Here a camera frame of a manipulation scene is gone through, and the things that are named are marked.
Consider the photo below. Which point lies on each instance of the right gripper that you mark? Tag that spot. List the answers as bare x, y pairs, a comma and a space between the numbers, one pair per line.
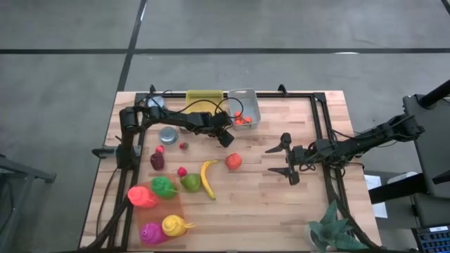
299, 156

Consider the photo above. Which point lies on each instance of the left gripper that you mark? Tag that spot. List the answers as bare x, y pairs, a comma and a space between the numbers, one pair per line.
209, 123

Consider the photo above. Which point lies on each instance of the small orange toy fruit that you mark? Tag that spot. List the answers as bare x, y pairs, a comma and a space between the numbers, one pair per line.
240, 122
238, 114
248, 119

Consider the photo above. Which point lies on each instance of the yellow toy banana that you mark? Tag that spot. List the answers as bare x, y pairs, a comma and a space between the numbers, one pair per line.
206, 184

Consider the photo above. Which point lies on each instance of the green toy pear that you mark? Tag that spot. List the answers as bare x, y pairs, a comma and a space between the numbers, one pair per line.
191, 182

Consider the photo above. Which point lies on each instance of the green plastic squeeze bottle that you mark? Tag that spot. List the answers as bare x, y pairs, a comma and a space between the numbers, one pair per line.
163, 187

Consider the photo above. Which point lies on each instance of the orange plastic squeeze bottle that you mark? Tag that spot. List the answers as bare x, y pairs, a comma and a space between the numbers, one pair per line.
142, 197

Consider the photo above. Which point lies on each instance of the yellow plastic squeeze bottle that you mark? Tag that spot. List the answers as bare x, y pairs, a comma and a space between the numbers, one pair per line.
174, 225

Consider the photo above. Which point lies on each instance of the pink plastic squeeze bottle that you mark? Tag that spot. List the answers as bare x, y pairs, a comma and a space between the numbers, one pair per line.
153, 233

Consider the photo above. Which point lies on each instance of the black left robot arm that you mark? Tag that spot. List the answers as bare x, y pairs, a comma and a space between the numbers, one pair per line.
168, 117

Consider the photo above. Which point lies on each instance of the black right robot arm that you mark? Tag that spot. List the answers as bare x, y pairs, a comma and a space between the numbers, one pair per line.
351, 145

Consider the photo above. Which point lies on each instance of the grey plastic bin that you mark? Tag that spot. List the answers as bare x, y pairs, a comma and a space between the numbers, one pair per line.
247, 102

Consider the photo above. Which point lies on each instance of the translucent yellow plastic bin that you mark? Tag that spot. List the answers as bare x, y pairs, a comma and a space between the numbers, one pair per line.
197, 108

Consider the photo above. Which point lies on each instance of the silver can with blue label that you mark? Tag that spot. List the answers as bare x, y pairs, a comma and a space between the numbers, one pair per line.
156, 102

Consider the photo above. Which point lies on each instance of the dark purple toy grapes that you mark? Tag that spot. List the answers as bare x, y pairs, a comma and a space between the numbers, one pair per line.
157, 161

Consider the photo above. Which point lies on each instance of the green artificial succulent plant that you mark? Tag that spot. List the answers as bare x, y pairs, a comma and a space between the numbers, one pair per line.
334, 232

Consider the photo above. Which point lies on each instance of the white paper sheet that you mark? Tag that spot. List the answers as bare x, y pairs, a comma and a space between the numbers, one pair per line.
372, 182

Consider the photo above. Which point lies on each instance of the translucent orange plastic tray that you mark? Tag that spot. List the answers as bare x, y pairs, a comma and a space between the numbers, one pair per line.
165, 211

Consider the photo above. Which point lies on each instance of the dark grey cart panel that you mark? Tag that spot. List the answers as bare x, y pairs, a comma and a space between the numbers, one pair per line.
432, 158

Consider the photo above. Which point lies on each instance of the black pole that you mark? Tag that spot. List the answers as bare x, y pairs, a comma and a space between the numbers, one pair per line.
436, 94

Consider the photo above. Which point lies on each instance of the backlit keyboard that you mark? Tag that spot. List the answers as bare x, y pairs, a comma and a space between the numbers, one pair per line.
434, 240

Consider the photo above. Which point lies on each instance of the grey metal stand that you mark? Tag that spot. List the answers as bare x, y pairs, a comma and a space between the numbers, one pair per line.
35, 174

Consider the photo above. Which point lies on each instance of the black metal table frame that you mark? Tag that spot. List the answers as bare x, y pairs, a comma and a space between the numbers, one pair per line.
320, 96

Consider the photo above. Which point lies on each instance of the silver frame bracket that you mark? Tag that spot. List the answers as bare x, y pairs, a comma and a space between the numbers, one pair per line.
137, 150

